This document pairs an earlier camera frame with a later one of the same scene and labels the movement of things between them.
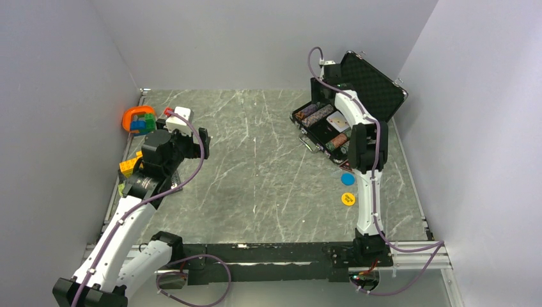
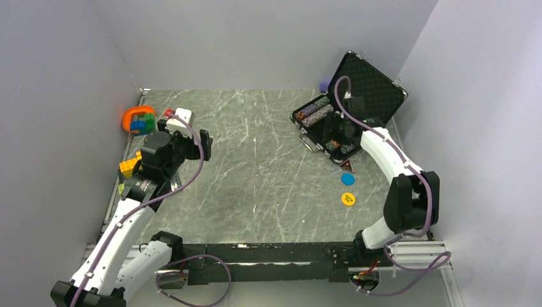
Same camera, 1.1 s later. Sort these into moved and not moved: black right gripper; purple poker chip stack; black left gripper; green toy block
Moved: black right gripper
Not moved: black left gripper; purple poker chip stack; green toy block
